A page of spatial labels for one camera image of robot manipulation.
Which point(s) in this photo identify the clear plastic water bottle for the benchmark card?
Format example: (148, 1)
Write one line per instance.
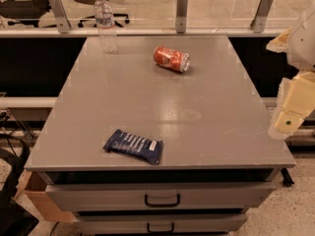
(108, 40)

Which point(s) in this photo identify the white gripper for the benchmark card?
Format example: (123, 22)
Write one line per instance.
(304, 46)

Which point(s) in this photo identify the grey lower drawer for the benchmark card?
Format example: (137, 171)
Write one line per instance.
(162, 224)

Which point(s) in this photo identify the cardboard box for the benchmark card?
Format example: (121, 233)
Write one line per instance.
(31, 185)

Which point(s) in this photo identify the grey drawer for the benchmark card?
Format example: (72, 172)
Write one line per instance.
(162, 224)
(106, 197)

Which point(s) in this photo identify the grey upper drawer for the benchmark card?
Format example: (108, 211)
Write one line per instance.
(106, 197)

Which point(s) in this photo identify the left metal bracket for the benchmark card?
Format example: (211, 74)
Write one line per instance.
(61, 19)

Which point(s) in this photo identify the middle metal bracket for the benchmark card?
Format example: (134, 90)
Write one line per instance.
(181, 15)

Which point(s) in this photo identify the right metal bracket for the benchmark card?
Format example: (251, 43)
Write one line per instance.
(259, 21)

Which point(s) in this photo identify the blue snack bag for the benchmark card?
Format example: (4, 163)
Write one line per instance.
(135, 146)

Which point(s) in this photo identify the dark chair at left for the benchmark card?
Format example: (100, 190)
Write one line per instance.
(26, 12)

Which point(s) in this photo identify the metal bracket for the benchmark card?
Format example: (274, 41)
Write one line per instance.
(181, 15)
(61, 19)
(259, 21)

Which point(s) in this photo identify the red coke can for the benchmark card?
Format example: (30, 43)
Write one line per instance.
(172, 59)

